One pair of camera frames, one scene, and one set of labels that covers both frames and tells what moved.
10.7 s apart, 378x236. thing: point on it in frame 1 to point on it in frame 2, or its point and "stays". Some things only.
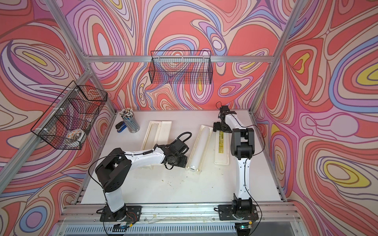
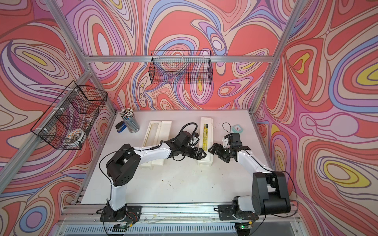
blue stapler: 120,126 stays
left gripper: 183,163 to 195,152
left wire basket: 68,121 stays
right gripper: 216,127 to 218,152
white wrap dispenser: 221,152 to 206,138
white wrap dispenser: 158,132 stays
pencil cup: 130,119 stays
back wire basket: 181,67 stays
